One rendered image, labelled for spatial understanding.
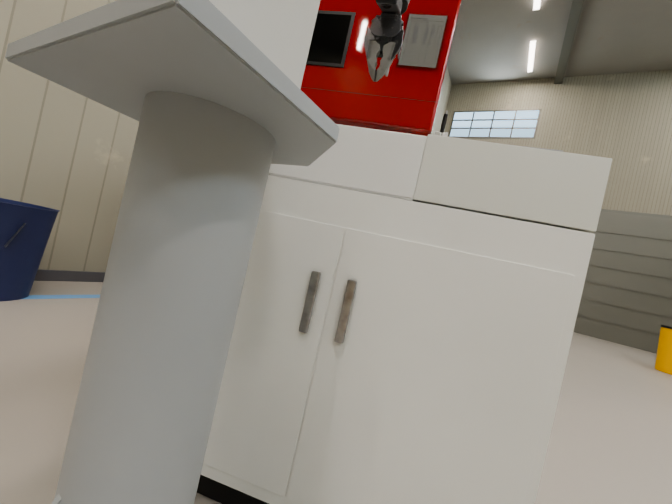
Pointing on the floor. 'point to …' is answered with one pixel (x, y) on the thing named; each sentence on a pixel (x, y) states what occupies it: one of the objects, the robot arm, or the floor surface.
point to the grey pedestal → (170, 230)
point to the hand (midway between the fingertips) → (375, 74)
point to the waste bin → (22, 245)
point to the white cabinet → (392, 353)
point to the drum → (664, 350)
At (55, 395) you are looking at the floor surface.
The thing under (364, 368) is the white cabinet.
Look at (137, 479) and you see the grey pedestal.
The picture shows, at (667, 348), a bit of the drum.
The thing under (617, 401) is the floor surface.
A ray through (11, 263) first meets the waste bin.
